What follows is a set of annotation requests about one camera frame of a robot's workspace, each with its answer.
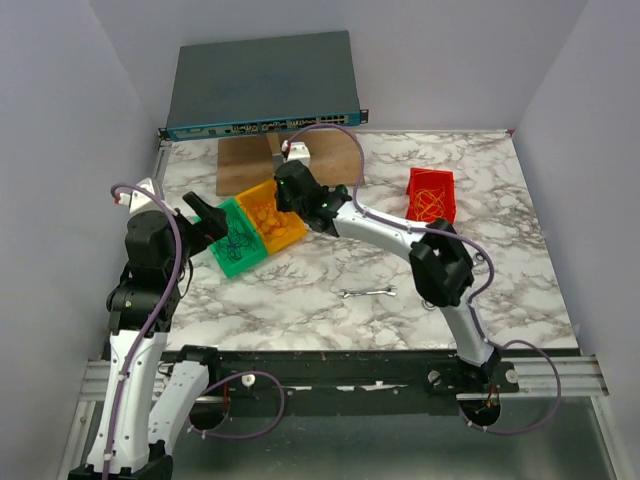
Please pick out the silver open-end wrench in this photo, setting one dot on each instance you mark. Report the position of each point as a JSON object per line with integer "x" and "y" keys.
{"x": 390, "y": 290}

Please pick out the red plastic bin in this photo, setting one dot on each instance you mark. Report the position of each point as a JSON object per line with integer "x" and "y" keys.
{"x": 431, "y": 195}

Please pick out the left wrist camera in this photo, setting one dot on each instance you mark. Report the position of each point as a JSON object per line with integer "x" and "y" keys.
{"x": 145, "y": 199}

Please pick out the green plastic bin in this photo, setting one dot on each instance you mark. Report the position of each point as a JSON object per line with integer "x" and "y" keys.
{"x": 242, "y": 249}

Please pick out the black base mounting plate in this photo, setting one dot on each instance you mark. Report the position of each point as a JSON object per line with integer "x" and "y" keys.
{"x": 350, "y": 383}

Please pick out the aluminium frame rail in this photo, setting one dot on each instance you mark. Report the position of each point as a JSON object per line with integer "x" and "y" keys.
{"x": 576, "y": 376}

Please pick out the wooden board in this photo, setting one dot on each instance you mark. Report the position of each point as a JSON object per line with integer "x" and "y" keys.
{"x": 244, "y": 162}

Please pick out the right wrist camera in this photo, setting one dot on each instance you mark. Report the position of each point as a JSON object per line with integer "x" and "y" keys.
{"x": 295, "y": 151}

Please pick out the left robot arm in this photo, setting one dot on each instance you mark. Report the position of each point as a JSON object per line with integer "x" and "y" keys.
{"x": 137, "y": 432}

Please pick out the silver ratchet wrench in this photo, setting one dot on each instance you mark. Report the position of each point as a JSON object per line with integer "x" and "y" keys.
{"x": 428, "y": 305}

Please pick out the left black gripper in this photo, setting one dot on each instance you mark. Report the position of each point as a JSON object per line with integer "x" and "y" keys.
{"x": 211, "y": 226}

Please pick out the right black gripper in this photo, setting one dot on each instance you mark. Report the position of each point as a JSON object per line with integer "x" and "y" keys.
{"x": 280, "y": 204}

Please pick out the grey metal socket bracket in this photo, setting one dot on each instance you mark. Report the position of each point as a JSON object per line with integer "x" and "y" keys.
{"x": 275, "y": 150}

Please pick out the grey blue network switch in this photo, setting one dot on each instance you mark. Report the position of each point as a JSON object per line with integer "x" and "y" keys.
{"x": 261, "y": 86}

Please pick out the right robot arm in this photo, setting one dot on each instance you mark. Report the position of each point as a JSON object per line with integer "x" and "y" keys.
{"x": 441, "y": 266}

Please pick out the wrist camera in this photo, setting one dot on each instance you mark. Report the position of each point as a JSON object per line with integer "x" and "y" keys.
{"x": 295, "y": 151}
{"x": 145, "y": 199}

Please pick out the yellow plastic bin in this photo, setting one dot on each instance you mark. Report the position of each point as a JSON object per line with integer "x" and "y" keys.
{"x": 278, "y": 230}

